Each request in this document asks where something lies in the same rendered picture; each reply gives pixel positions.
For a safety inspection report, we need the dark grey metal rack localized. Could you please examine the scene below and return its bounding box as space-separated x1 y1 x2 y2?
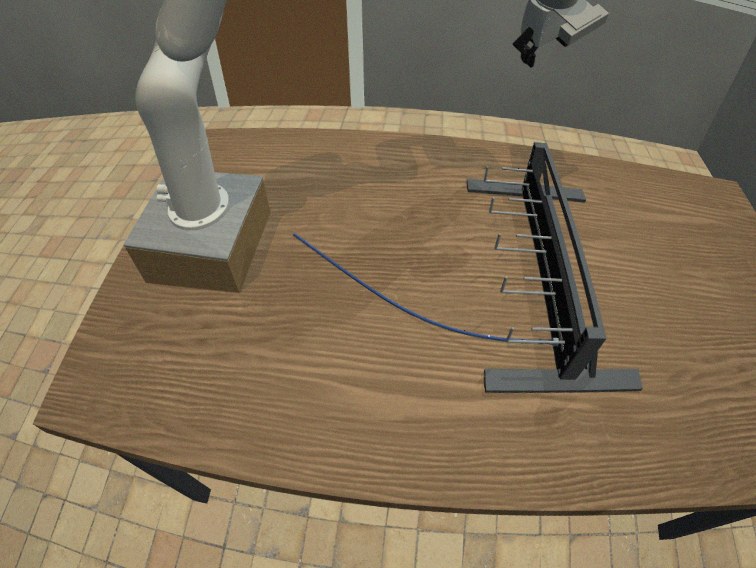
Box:
467 142 643 393

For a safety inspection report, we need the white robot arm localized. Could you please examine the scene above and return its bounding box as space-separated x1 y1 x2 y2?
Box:
135 0 609 230

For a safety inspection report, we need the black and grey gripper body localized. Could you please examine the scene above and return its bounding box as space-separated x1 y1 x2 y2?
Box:
521 0 566 47

